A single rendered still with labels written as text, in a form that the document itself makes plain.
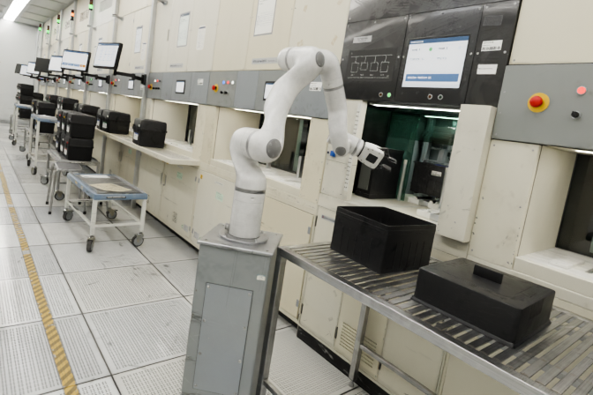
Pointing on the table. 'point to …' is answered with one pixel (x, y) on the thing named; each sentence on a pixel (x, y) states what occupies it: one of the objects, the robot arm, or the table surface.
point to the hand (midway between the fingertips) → (389, 164)
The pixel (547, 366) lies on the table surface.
